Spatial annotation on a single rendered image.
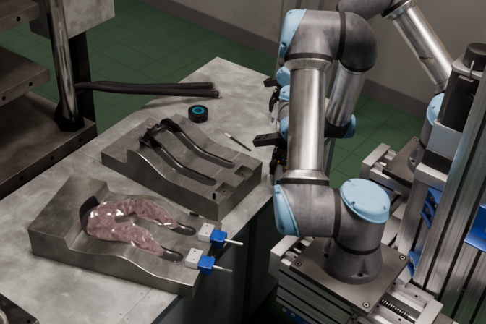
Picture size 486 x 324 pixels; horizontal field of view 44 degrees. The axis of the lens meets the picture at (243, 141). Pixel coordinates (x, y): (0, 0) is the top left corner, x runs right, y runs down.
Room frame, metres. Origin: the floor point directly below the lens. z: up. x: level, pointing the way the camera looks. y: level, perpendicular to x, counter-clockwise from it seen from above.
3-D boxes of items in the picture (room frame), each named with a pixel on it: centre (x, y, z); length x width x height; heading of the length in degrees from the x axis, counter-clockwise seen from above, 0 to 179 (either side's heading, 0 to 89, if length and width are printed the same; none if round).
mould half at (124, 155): (1.61, 0.21, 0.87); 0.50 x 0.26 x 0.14; 59
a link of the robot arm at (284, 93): (1.56, -0.14, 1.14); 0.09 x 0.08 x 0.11; 2
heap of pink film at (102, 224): (1.26, 0.32, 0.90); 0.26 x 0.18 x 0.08; 76
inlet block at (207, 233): (1.25, 0.04, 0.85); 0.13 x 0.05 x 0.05; 76
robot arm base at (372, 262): (1.03, -0.29, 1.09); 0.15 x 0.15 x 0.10
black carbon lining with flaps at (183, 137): (1.59, 0.20, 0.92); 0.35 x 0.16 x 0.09; 59
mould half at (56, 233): (1.26, 0.32, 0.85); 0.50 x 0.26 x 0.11; 76
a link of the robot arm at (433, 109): (1.44, -0.58, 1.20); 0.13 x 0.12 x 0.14; 144
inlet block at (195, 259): (1.15, 0.07, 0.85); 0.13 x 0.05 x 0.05; 76
